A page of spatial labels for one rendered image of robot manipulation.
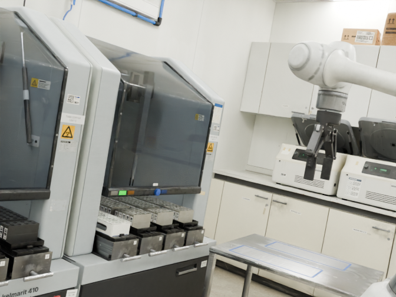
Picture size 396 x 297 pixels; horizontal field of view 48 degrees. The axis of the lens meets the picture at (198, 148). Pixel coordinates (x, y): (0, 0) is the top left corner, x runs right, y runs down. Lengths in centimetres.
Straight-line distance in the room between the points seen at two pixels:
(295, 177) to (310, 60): 269
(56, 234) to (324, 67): 105
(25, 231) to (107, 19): 190
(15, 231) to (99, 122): 47
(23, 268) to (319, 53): 107
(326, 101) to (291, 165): 251
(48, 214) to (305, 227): 262
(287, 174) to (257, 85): 102
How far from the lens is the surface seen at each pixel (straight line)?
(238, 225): 414
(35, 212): 165
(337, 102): 140
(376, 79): 124
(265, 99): 438
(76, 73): 159
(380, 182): 365
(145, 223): 194
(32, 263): 153
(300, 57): 124
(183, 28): 372
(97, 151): 169
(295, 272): 173
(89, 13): 305
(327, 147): 148
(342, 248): 376
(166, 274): 204
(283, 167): 392
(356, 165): 373
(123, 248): 178
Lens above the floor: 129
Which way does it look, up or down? 3 degrees down
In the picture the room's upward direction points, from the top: 10 degrees clockwise
